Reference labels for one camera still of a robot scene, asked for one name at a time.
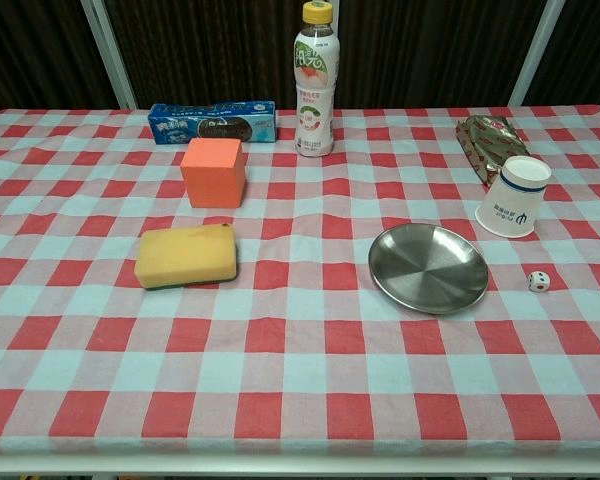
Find steel round plate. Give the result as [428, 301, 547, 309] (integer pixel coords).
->
[368, 223, 491, 316]

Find white paper cup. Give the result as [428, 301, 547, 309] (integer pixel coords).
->
[474, 155, 553, 238]

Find yellow sponge with green base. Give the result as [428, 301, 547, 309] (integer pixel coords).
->
[133, 223, 238, 290]

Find orange foam cube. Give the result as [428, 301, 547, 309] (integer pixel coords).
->
[179, 137, 246, 209]

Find red white checkered tablecloth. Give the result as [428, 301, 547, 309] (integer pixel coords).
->
[0, 104, 600, 459]

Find yellow-capped drink bottle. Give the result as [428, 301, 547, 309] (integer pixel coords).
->
[293, 0, 339, 159]

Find blue cookie box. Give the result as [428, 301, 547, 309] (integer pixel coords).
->
[147, 101, 277, 146]

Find white partition frame post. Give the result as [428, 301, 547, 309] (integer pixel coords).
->
[508, 0, 566, 107]
[78, 0, 139, 110]

